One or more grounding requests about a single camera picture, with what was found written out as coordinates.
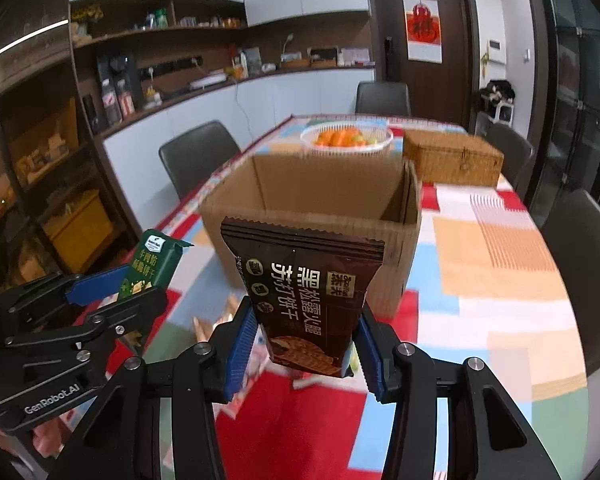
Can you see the dark brown cracker packet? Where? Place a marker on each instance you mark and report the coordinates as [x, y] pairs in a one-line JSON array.
[[305, 280]]

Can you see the wicker basket with lid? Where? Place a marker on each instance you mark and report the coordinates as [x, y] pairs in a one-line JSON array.
[[452, 157]]

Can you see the white stool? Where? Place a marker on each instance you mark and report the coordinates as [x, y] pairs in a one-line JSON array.
[[502, 111]]

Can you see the clear water bottle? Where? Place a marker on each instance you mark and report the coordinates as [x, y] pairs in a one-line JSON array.
[[111, 106]]

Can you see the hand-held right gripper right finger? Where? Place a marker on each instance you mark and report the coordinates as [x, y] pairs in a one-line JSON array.
[[372, 355]]

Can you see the white sideboard cabinet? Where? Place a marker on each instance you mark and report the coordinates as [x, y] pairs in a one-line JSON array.
[[145, 160]]

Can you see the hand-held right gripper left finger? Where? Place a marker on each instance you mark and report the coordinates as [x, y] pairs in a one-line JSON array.
[[240, 347]]

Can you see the white fruit bowl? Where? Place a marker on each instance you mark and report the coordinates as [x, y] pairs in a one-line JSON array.
[[380, 146]]

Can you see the white desk lamp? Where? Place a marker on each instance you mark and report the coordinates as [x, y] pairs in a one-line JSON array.
[[286, 45]]

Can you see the brown cardboard box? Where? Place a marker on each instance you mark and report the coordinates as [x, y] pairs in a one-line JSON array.
[[320, 185]]

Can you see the white card box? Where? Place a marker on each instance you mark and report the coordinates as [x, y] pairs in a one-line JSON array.
[[354, 55]]

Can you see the red and white box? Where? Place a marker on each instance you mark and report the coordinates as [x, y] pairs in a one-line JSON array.
[[126, 103]]

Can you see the white plate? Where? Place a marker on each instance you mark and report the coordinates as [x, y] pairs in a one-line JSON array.
[[207, 82]]

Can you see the black tissue box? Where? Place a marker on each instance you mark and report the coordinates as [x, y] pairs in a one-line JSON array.
[[324, 56]]

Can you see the green snack packet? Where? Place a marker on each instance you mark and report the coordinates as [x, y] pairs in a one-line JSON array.
[[155, 260]]

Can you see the colourful patchwork tablecloth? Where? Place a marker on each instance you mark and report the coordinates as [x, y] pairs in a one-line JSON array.
[[505, 285]]

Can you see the green bottle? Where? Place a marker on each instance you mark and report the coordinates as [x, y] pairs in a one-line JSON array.
[[160, 18]]

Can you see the white intercom panel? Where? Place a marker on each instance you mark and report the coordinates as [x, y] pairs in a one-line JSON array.
[[496, 51]]

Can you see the black framed glass door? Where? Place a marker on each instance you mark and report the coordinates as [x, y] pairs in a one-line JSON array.
[[580, 85]]

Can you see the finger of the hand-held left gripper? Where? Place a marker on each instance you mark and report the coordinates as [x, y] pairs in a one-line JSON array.
[[97, 280], [125, 317]]

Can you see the red wall calendar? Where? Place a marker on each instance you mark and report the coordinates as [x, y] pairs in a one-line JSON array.
[[423, 30]]

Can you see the wooden storage shelf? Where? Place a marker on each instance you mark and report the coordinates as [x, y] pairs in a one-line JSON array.
[[55, 170]]

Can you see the dark brown door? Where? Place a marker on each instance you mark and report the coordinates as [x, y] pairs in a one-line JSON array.
[[455, 85]]

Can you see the orange carton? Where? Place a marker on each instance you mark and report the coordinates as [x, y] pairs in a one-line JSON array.
[[238, 66]]

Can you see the pile of orange fruit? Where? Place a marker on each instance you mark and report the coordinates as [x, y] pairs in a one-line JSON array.
[[337, 138]]

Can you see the black bag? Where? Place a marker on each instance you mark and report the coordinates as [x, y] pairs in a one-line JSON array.
[[497, 91]]

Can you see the grey dining chair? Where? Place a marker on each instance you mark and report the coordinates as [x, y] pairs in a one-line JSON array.
[[510, 152], [200, 155], [585, 260], [382, 97]]

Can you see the yellow decoration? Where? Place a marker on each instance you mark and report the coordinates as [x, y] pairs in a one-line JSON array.
[[86, 13]]

